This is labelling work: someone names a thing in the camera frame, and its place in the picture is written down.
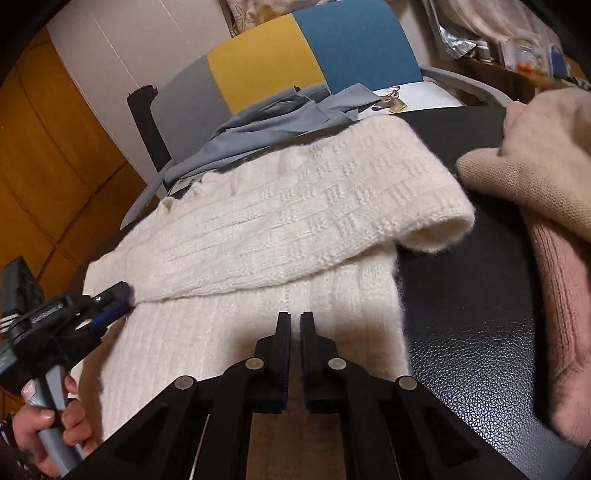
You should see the blue bag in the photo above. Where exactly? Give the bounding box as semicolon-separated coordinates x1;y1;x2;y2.
549;46;570;79

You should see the white knit sweater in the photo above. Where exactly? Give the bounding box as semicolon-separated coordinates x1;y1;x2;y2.
83;115;476;445

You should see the person's left hand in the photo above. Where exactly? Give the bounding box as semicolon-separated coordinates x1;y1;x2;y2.
13;374;100;477

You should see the grey garment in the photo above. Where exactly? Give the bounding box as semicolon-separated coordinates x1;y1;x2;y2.
120;83;385;230

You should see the grey yellow blue chair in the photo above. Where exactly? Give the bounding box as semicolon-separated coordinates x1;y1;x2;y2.
150;0;514;183

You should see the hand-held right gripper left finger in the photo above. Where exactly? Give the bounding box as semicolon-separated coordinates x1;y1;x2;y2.
69;312;293;480

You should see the silver foil bag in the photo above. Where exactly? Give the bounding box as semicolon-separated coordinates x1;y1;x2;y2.
428;21;477;60

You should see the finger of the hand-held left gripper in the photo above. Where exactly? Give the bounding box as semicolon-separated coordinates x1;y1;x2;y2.
89;302;130;331
91;281;133;311

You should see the beige sweater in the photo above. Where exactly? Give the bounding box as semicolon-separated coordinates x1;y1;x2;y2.
456;88;591;243

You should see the white deer print cushion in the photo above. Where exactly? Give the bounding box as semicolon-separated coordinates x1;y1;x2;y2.
369;80;463;117

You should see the pink sweater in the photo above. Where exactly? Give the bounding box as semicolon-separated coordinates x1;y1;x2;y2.
526;212;591;449

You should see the wooden desk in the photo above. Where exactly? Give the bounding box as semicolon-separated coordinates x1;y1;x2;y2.
462;46;591;104

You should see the pale floral hanging quilt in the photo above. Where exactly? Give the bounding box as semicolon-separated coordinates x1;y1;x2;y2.
221;0;333;29

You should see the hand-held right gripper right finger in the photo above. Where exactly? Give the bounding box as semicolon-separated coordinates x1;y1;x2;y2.
300;312;527;480

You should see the orange wooden wardrobe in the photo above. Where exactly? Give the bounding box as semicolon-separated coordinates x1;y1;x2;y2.
0;28;149;298

